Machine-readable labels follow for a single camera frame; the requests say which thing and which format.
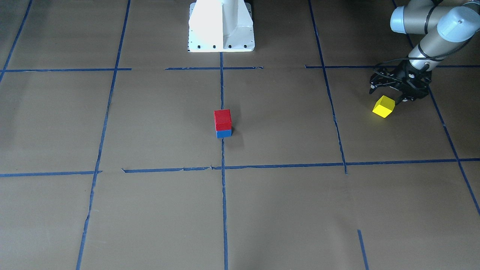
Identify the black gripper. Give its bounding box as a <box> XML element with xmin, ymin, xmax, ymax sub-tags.
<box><xmin>394</xmin><ymin>60</ymin><xmax>432</xmax><ymax>105</ymax></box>

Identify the yellow wooden block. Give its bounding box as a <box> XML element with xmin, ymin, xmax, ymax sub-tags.
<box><xmin>372</xmin><ymin>95</ymin><xmax>396</xmax><ymax>118</ymax></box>

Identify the blue wooden block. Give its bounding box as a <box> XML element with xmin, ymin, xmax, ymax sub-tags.
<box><xmin>216</xmin><ymin>129</ymin><xmax>233</xmax><ymax>139</ymax></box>

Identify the red wooden block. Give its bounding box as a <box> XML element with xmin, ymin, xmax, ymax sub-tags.
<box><xmin>214</xmin><ymin>109</ymin><xmax>233</xmax><ymax>131</ymax></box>

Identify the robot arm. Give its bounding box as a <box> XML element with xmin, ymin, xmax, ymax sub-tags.
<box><xmin>390</xmin><ymin>0</ymin><xmax>480</xmax><ymax>103</ymax></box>

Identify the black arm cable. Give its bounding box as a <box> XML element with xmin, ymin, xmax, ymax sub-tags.
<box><xmin>373</xmin><ymin>34</ymin><xmax>480</xmax><ymax>75</ymax></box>

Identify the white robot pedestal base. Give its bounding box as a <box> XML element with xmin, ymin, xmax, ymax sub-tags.
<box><xmin>187</xmin><ymin>0</ymin><xmax>255</xmax><ymax>53</ymax></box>

